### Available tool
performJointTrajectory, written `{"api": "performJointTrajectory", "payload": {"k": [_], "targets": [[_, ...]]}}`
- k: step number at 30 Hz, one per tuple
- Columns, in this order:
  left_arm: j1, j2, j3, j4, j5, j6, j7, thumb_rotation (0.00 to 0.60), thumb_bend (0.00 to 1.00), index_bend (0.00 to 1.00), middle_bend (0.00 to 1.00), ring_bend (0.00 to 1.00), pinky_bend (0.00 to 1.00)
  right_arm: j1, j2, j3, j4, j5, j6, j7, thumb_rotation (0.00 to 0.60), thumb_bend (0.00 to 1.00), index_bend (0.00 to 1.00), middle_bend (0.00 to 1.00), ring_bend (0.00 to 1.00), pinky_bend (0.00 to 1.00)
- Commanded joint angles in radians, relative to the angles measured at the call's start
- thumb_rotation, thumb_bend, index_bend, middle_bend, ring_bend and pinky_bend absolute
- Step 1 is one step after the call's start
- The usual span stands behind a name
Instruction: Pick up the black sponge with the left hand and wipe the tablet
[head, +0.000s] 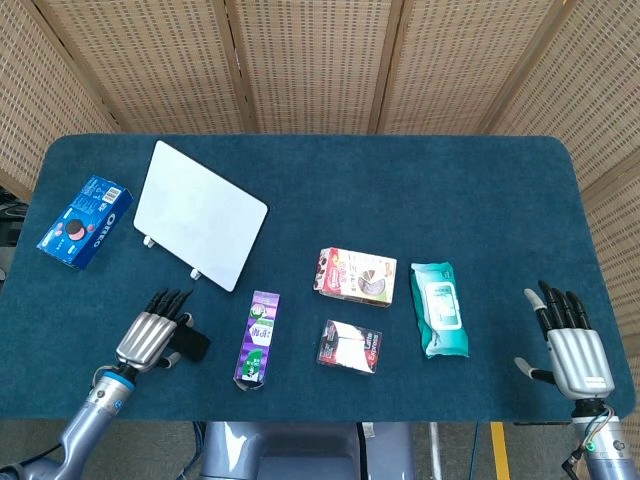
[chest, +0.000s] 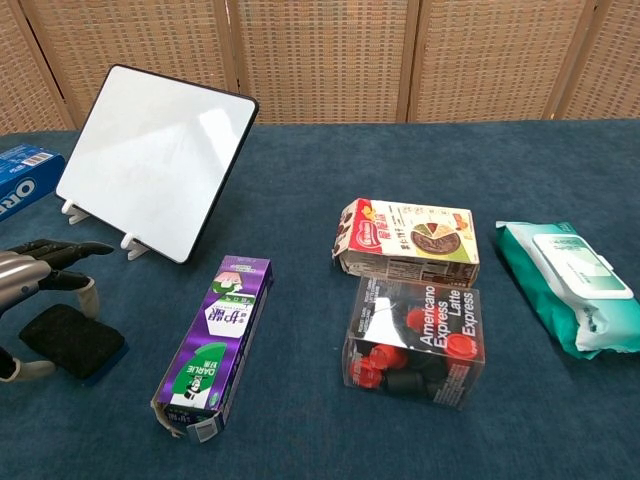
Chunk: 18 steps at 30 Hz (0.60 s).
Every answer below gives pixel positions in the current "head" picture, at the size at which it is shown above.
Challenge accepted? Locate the small red black packet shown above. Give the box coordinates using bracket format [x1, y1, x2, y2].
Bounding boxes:
[315, 319, 384, 376]

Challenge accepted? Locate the green wet wipes pack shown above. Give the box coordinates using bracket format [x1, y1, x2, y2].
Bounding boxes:
[409, 261, 471, 360]

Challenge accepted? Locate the white magnetic whiteboard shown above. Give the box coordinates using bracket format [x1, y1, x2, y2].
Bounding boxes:
[132, 139, 270, 294]

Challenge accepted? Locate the blue cable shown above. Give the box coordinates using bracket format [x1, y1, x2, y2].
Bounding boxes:
[180, 422, 206, 480]

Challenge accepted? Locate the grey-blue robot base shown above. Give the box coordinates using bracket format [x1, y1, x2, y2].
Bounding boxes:
[197, 421, 416, 480]

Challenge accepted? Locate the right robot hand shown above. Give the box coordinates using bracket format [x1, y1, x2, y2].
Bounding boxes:
[513, 280, 616, 401]

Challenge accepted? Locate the black oval object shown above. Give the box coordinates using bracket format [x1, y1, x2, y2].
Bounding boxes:
[168, 324, 212, 363]

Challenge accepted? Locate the purple toothpaste box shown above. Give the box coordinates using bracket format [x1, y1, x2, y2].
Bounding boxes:
[233, 290, 282, 392]

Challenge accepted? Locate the blue table mat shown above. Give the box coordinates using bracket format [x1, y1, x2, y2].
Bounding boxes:
[0, 133, 637, 424]

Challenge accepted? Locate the blue Oreo cookie box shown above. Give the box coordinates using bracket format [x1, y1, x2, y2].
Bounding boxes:
[36, 174, 134, 272]

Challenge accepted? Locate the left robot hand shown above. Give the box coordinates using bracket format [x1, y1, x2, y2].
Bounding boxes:
[114, 288, 197, 375]

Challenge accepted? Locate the woven folding screen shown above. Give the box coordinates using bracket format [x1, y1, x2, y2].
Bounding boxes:
[0, 0, 640, 480]

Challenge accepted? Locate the red and cream snack box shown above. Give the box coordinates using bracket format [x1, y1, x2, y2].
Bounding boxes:
[313, 246, 398, 308]

